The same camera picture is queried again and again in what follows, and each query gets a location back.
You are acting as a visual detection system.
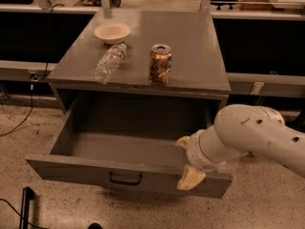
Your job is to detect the black top drawer handle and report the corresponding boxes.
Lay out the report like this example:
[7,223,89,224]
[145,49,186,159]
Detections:
[109,172,142,186]

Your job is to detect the black power cable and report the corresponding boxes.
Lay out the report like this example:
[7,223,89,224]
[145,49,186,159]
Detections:
[0,3,66,137]

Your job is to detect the grey metal drawer cabinet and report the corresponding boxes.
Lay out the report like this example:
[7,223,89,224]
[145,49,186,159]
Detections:
[49,9,231,130]

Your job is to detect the grey top drawer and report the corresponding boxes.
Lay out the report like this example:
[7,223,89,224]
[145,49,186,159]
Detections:
[27,92,233,198]

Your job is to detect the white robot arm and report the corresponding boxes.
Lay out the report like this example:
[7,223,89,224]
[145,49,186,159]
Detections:
[176,104,305,191]

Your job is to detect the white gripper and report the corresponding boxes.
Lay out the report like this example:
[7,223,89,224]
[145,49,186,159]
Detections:
[175,129,225,191]

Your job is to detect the black stand base left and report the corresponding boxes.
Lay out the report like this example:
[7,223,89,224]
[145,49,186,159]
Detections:
[19,187,34,229]

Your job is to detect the white label tag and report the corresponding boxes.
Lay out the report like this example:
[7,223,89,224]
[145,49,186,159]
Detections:
[250,82,264,95]

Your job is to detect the clear plastic water bottle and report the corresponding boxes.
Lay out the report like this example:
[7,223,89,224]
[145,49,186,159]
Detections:
[92,43,127,85]

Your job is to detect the black floor cable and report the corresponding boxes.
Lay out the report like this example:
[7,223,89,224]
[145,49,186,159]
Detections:
[0,198,49,229]

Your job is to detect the orange soda can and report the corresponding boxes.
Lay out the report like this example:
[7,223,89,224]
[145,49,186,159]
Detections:
[150,44,172,86]

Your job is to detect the beige ceramic bowl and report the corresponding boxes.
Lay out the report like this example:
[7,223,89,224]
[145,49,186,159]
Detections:
[93,22,131,45]

